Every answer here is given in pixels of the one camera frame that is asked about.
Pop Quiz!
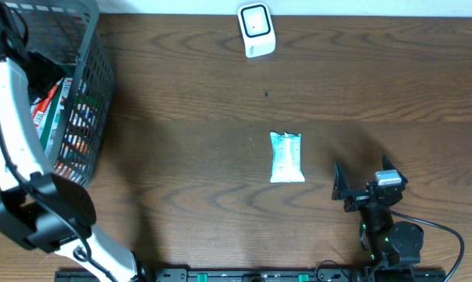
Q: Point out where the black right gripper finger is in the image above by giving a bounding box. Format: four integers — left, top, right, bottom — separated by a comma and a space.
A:
332, 163, 349, 201
382, 155, 408, 184

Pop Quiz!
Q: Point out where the mint green wipes packet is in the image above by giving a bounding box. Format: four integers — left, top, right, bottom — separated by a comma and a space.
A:
270, 132, 305, 183

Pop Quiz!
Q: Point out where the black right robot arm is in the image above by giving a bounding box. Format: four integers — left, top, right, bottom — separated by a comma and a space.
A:
332, 156, 424, 281

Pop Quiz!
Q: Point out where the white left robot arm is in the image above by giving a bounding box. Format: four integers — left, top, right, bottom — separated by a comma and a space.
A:
0, 1, 149, 281

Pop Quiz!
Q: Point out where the white barcode scanner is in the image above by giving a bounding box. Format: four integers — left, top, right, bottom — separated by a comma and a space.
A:
237, 2, 276, 58

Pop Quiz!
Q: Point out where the red and white flat package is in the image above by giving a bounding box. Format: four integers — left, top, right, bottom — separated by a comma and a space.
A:
31, 78, 73, 136

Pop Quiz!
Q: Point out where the grey plastic mesh basket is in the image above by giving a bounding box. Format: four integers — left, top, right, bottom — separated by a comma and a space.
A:
6, 0, 115, 186

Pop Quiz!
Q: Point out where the dark green flat package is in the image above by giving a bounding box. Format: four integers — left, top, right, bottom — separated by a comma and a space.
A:
37, 87, 67, 157

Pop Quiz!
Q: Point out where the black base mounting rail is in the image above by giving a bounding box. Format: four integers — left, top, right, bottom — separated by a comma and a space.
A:
54, 267, 447, 282

